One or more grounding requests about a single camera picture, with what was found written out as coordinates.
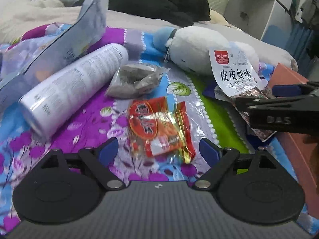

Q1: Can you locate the grey wall cabinet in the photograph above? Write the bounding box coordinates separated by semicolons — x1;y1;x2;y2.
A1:
224;0;292;39

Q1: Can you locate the pink beige pillow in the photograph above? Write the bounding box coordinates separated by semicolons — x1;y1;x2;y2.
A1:
210;9;229;26

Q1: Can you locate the blue white snack bag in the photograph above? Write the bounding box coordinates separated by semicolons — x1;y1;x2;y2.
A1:
202;83;227;101

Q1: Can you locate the blue padded board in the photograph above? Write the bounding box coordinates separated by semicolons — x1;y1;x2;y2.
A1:
261;25;292;50

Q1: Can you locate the blue curtain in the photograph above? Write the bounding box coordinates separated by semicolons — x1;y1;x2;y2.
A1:
286;23;318;77

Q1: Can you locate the white blue plush toy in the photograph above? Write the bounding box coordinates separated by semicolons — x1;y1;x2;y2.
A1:
153;26;260;75

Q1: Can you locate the grey striped hanging sweater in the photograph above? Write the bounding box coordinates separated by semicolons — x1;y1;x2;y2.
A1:
301;0;319;31

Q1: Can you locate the colourful floral bed sheet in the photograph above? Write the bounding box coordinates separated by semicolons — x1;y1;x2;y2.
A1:
0;22;319;236

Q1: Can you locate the pink cardboard box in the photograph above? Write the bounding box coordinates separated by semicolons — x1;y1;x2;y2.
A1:
268;64;318;208

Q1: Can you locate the black clothing pile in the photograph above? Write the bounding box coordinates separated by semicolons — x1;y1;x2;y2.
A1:
72;0;212;28

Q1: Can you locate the shrimp flavour snack bag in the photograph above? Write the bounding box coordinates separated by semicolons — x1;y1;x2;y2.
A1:
208;42;278;143

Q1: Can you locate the white spray can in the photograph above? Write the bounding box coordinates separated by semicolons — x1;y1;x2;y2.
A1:
19;43;129;139

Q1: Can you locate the small red spicy packet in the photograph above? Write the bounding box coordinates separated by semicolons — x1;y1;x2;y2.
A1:
128;97;196;164

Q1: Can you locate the small grey clear packet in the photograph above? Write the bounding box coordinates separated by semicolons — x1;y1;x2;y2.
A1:
105;64;170;99

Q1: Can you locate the clear blue plastic bag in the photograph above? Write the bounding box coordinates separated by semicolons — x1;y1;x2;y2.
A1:
1;0;109;111

